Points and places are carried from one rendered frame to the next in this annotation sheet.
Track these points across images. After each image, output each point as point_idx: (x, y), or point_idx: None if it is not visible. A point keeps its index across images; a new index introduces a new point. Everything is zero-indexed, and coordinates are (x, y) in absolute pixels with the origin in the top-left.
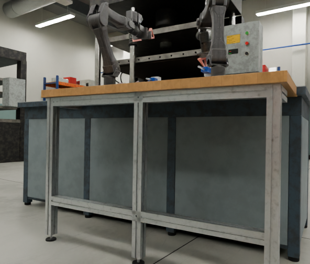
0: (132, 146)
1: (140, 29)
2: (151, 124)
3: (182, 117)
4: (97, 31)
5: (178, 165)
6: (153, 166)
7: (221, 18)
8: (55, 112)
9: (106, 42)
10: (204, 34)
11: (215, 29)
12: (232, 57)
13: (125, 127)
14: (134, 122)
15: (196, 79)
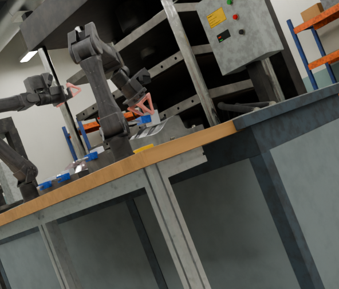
0: (106, 252)
1: (52, 93)
2: (112, 217)
3: (139, 196)
4: None
5: (161, 262)
6: (137, 272)
7: (95, 74)
8: None
9: None
10: (115, 78)
11: (94, 92)
12: (226, 44)
13: (89, 227)
14: (48, 250)
15: (73, 184)
